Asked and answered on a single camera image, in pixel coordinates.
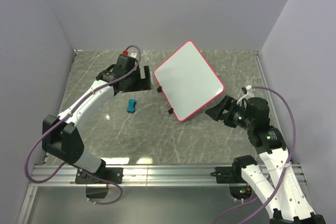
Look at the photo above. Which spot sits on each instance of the pink framed whiteboard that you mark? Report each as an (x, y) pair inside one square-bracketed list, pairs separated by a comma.
[(188, 81)]

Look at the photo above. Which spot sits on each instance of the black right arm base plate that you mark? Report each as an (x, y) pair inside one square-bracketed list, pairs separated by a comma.
[(226, 175)]

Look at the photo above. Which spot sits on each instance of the blue black whiteboard eraser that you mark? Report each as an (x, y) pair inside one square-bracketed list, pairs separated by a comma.
[(131, 105)]

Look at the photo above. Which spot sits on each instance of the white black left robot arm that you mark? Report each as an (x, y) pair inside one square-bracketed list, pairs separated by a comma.
[(62, 132)]

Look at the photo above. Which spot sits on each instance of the aluminium extrusion rail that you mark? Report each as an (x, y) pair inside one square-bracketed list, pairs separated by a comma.
[(147, 176)]

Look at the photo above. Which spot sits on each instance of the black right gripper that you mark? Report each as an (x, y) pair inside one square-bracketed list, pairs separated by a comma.
[(228, 103)]

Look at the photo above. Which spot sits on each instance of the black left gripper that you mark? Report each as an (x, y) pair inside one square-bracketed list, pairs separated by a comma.
[(143, 84)]

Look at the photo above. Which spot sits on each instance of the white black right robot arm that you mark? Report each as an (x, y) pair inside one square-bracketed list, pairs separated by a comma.
[(281, 194)]

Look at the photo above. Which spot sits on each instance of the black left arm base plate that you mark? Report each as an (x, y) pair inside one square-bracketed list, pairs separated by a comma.
[(112, 174)]

